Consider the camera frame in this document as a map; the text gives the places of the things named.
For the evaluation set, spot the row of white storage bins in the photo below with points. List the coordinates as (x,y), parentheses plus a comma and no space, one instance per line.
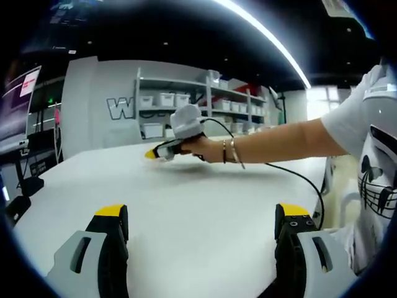
(164,99)

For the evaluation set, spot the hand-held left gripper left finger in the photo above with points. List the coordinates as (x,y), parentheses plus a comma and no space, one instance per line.
(90,264)

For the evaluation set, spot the black chair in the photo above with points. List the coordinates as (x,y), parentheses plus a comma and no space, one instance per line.
(18,208)

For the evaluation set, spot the grey metal shelving unit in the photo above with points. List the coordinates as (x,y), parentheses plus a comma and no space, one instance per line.
(211,90)

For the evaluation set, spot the large display monitor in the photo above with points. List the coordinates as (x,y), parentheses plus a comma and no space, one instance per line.
(12,108)

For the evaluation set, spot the person's right hand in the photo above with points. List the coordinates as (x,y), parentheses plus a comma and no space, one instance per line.
(207,149)

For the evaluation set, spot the ceiling light strip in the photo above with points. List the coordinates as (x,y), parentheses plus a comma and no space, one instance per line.
(273,34)

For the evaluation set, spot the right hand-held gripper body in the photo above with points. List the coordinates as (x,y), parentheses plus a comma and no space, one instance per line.
(186,122)

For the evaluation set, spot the person in white shirt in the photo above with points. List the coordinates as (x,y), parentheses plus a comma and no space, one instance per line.
(381,124)

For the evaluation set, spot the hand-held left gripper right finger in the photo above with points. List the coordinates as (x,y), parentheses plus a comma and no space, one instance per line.
(310,264)

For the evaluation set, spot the bright window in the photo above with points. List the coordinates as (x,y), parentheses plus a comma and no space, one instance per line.
(325,102)

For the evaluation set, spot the pink cloth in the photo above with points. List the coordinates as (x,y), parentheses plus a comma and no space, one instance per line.
(57,115)

